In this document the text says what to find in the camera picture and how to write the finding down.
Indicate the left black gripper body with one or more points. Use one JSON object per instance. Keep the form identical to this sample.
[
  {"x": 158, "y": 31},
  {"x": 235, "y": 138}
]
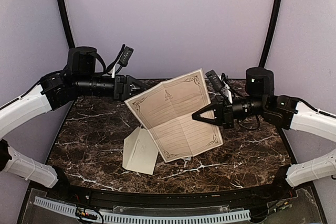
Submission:
[{"x": 118, "y": 95}]

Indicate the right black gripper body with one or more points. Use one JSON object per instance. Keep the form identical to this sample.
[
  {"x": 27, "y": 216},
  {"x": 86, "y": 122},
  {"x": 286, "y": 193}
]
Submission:
[{"x": 228, "y": 115}]

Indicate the beige lined letter sheet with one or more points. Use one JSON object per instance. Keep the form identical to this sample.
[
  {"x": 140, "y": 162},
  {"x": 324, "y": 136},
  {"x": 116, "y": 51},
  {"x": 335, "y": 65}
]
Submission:
[{"x": 166, "y": 109}]

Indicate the cream paper envelope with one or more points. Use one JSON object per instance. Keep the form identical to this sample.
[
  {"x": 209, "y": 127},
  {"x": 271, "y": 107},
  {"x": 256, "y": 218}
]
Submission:
[{"x": 139, "y": 152}]

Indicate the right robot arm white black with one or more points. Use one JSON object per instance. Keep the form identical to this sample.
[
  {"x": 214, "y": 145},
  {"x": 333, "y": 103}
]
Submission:
[{"x": 285, "y": 112}]

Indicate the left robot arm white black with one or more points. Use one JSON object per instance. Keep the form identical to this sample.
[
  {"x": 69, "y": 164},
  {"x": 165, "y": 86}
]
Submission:
[{"x": 85, "y": 74}]

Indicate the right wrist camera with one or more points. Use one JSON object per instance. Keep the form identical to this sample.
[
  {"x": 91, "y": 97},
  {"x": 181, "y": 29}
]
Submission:
[{"x": 214, "y": 80}]

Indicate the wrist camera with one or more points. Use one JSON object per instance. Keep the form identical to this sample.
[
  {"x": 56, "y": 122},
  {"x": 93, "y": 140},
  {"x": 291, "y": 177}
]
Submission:
[
  {"x": 214, "y": 80},
  {"x": 125, "y": 56}
]

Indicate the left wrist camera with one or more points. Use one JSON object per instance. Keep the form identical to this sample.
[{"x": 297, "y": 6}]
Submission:
[{"x": 125, "y": 56}]

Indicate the white slotted cable duct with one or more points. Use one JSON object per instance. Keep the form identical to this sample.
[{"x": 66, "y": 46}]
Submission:
[{"x": 69, "y": 210}]

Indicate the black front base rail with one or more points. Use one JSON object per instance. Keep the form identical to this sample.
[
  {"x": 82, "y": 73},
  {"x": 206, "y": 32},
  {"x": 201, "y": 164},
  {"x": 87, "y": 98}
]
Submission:
[{"x": 253, "y": 197}]

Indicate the left black frame post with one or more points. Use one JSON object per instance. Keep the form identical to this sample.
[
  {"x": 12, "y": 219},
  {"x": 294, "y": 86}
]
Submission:
[{"x": 65, "y": 23}]

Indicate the black frame post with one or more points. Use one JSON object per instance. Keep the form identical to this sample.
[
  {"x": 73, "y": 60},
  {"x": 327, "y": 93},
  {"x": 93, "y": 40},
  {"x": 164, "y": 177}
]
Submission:
[
  {"x": 270, "y": 33},
  {"x": 65, "y": 23}
]

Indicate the right black frame post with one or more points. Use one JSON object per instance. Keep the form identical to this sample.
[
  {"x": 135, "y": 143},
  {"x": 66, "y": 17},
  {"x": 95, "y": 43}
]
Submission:
[{"x": 270, "y": 33}]

